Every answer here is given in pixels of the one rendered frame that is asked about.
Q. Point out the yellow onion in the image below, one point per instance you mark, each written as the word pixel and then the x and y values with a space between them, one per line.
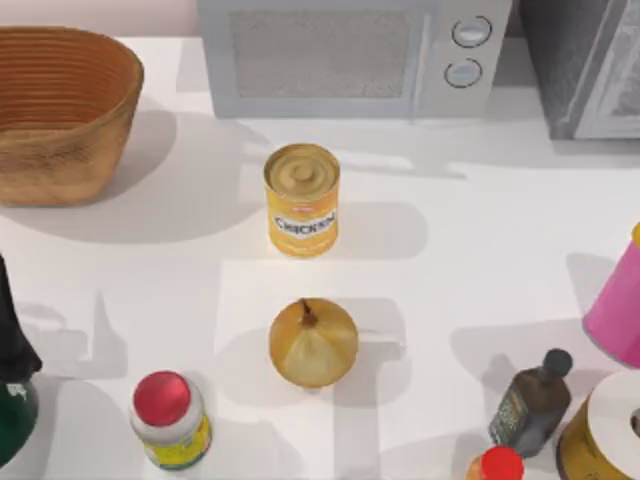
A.
pixel 313 345

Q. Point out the pale microwave oven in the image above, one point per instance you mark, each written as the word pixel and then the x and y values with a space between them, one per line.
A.
pixel 320 55

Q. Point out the microwave knob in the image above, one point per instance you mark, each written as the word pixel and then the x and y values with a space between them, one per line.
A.
pixel 472 31
pixel 463 73

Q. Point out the red-lidded white jar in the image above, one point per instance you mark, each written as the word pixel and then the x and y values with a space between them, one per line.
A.
pixel 170 425

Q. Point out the dark brown bottle, black cap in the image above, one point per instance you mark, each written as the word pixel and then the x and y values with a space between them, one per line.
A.
pixel 535 405

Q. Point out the brown woven basket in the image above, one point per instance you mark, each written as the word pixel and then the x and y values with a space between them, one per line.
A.
pixel 60 150

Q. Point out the orange bottle with red cap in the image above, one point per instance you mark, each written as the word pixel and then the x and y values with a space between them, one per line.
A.
pixel 497 465

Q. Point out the pink can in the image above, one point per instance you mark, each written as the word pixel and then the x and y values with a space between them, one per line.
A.
pixel 617 310

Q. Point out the green bottle with black neck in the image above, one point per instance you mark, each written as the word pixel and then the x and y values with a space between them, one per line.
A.
pixel 12 350

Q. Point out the yellow can with white lid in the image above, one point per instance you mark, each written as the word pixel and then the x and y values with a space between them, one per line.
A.
pixel 610 425

